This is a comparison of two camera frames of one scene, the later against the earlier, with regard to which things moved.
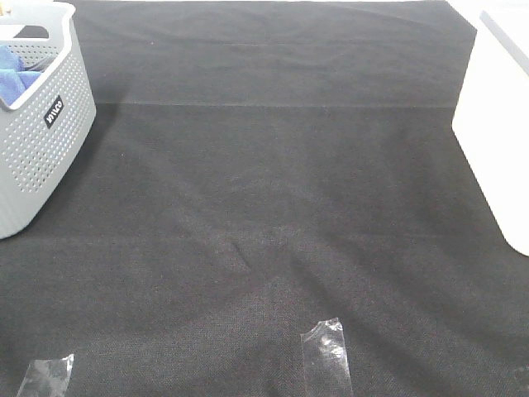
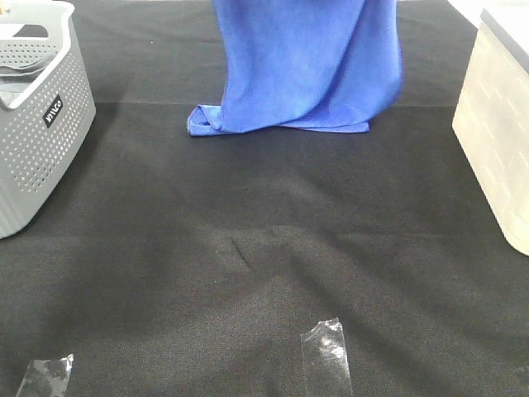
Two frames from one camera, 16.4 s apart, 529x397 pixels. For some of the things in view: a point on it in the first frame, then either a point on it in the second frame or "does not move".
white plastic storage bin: x=491 y=114 does not move
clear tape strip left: x=46 y=378 does not move
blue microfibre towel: x=15 y=78 → x=320 y=65
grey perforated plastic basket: x=42 y=131 does not move
